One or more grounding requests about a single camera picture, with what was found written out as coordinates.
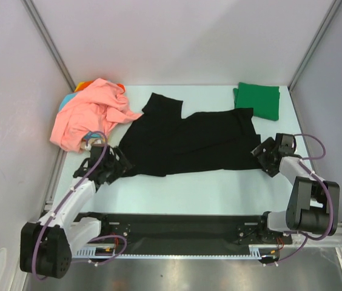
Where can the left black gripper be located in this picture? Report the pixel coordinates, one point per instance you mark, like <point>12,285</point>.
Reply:
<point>122,165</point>

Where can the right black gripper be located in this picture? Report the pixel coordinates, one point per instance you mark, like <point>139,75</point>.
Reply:
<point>268,156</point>

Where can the black t-shirt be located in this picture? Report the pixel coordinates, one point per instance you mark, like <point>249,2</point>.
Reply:
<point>162,143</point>

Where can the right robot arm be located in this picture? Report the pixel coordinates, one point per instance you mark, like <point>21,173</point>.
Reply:
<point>313,204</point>

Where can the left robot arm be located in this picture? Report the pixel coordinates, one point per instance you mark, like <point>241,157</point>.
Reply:
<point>48,245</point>

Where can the beige t-shirt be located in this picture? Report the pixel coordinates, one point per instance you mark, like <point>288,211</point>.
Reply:
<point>86,145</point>

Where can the folded green t-shirt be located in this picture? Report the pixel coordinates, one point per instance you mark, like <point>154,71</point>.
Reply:
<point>264,100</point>

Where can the pink t-shirt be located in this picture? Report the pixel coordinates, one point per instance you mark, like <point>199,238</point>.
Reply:
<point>98,108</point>

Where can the orange t-shirt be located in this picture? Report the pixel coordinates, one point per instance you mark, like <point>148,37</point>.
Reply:
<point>121,86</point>

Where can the light blue t-shirt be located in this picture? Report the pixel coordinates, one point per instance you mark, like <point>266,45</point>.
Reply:
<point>63,103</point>

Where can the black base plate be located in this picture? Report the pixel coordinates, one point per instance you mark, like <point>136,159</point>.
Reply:
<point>188,232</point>

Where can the grey slotted cable duct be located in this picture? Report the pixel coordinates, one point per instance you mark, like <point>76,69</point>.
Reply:
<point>104,253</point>

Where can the right aluminium frame post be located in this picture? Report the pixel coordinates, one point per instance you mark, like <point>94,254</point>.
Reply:
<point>318,37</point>

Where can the aluminium frame post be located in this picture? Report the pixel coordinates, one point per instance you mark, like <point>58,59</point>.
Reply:
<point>45,35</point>
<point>318,37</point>

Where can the left aluminium frame post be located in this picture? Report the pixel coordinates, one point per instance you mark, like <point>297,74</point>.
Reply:
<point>45,35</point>

